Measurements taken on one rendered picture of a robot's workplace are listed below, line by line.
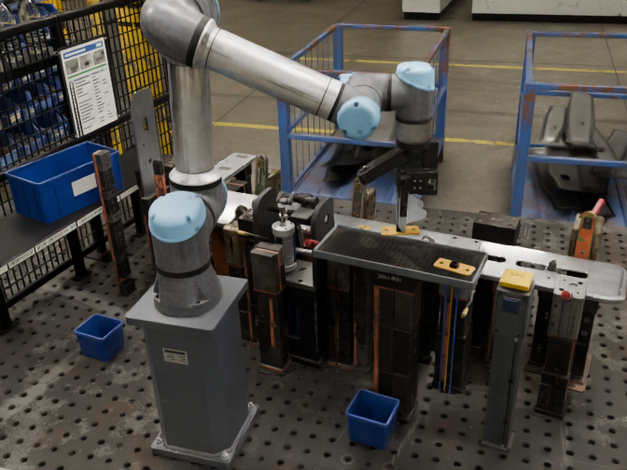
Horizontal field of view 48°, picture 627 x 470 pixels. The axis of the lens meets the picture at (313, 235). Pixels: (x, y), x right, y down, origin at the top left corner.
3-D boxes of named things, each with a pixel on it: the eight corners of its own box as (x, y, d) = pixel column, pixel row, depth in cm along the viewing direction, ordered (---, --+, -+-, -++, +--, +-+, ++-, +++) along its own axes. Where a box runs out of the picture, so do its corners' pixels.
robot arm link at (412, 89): (393, 59, 141) (436, 60, 140) (391, 112, 146) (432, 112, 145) (391, 70, 134) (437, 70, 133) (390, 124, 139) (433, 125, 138)
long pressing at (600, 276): (630, 264, 182) (631, 259, 181) (623, 310, 164) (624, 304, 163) (189, 185, 236) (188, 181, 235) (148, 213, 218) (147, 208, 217)
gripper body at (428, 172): (437, 199, 146) (439, 145, 141) (396, 200, 147) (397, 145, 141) (431, 184, 153) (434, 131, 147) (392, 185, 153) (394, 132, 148)
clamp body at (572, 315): (573, 396, 180) (595, 279, 163) (567, 425, 171) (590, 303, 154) (535, 387, 184) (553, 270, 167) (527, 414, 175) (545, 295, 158)
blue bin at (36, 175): (127, 187, 225) (120, 150, 219) (47, 225, 204) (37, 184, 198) (93, 177, 234) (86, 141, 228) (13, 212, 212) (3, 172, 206)
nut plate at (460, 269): (476, 269, 150) (476, 264, 149) (468, 276, 147) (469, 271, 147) (439, 258, 154) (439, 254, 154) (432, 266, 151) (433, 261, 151)
